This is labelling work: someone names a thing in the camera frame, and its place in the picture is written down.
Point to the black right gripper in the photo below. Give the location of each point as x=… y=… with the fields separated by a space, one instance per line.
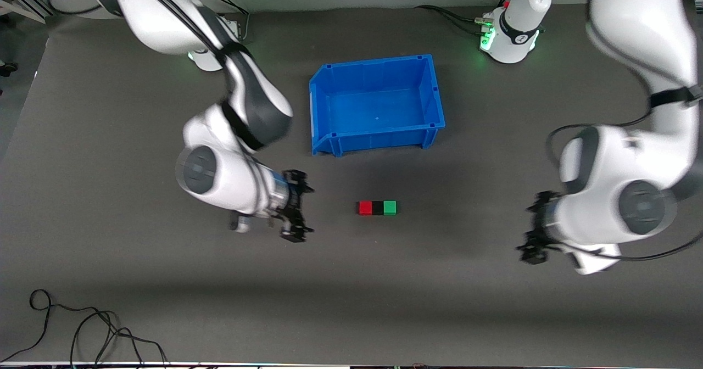
x=292 y=201

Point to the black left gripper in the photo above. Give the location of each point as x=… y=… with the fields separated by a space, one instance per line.
x=539 y=227

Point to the small red cube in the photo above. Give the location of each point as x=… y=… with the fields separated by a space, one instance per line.
x=365 y=208

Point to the small green cube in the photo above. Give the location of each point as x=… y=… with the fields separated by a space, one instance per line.
x=390 y=208

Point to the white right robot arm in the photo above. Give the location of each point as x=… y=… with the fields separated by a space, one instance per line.
x=241 y=182

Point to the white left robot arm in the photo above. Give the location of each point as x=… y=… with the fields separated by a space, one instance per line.
x=631 y=39

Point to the small black cube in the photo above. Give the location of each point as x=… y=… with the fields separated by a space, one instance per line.
x=378 y=208

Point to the blue plastic storage bin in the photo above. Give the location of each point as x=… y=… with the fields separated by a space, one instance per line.
x=379 y=105

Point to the black caster wheel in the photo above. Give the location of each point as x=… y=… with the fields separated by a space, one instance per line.
x=7 y=69

